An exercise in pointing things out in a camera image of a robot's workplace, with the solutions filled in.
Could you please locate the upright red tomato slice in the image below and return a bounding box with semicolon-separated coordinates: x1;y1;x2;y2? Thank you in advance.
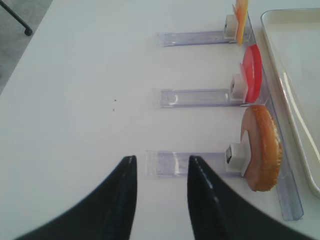
242;44;263;103

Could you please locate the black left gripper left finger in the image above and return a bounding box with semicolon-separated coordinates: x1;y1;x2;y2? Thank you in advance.
19;155;138;240

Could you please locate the upright bread bun left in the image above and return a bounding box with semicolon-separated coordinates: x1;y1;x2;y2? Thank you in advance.
241;105;283;192

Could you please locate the clear holder under tomato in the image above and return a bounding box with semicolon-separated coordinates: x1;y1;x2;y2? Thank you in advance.
151;73;270;109

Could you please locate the clear holder under bread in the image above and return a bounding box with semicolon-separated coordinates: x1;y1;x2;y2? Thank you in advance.
145;143;252;178

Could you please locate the cream rectangular tray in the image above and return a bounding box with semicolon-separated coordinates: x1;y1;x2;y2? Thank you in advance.
260;8;320;197

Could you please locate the black table leg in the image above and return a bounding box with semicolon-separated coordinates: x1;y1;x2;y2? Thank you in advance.
0;0;33;37

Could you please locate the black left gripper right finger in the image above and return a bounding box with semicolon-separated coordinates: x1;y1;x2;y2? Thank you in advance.
187;155;311;240

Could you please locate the clear holder under cheese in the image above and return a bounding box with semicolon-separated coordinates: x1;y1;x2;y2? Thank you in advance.
156;14;238;47

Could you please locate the upright cheese slice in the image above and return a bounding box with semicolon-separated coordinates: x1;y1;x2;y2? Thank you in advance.
232;0;249;45

